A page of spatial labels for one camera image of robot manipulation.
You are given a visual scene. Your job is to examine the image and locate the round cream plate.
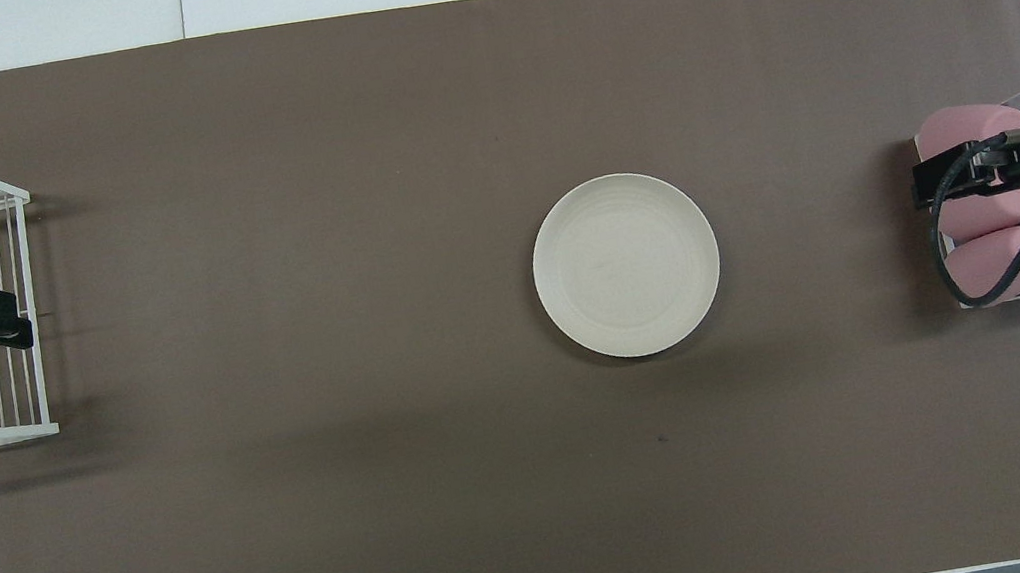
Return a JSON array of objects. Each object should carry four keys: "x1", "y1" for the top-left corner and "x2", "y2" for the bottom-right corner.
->
[{"x1": 521, "y1": 160, "x2": 734, "y2": 372}]

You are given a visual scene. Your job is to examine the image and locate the pink plastic cup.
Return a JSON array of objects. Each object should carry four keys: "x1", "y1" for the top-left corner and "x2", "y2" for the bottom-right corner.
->
[
  {"x1": 939, "y1": 226, "x2": 1020, "y2": 314},
  {"x1": 933, "y1": 180, "x2": 1020, "y2": 246},
  {"x1": 911, "y1": 97, "x2": 1020, "y2": 166}
]

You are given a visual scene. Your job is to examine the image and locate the brown table mat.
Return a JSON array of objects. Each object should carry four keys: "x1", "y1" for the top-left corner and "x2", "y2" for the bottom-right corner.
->
[{"x1": 0, "y1": 0, "x2": 1020, "y2": 573}]

